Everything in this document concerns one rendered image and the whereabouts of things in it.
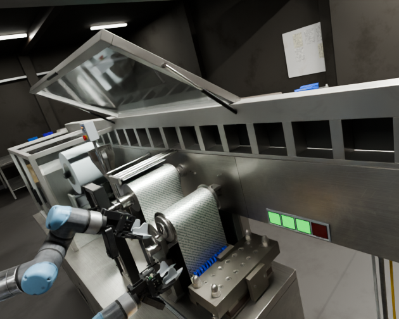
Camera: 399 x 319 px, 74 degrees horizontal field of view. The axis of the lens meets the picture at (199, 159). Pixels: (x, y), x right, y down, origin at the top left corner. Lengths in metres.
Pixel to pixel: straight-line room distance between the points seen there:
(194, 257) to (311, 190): 0.55
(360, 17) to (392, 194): 5.25
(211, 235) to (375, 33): 5.20
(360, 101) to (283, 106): 0.22
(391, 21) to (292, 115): 5.05
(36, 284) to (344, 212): 0.90
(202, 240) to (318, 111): 0.69
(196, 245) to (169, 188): 0.31
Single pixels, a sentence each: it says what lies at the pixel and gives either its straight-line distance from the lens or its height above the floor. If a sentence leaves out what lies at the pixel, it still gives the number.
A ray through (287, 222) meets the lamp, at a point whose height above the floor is 1.18.
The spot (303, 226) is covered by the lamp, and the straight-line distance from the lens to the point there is 1.07.
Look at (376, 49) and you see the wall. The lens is 5.94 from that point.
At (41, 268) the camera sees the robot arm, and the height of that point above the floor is 1.43.
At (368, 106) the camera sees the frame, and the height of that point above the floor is 1.61.
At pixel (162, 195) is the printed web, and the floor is 1.30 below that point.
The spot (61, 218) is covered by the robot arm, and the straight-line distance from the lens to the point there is 0.91.
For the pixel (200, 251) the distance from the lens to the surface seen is 1.20.
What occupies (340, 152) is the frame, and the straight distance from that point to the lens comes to 0.87.
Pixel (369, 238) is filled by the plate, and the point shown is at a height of 1.20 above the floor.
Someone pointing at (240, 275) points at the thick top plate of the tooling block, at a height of 1.03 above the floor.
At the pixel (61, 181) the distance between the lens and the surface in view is 1.93.
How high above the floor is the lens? 1.80
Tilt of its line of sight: 18 degrees down
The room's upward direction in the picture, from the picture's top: 16 degrees counter-clockwise
